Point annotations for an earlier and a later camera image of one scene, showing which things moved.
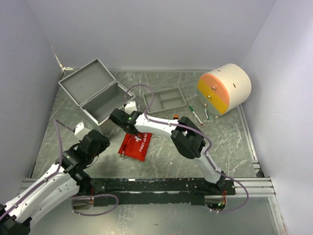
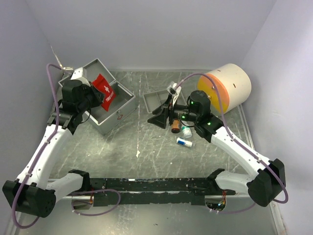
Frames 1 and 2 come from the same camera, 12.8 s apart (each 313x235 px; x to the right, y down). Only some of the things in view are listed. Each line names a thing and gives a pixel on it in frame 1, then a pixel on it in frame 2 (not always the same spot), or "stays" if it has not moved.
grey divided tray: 164,100 stays
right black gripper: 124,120 to 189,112
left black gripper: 104,144 to 98,96
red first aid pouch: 135,145 to 102,84
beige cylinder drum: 225,89 stays
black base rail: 113,192 stays
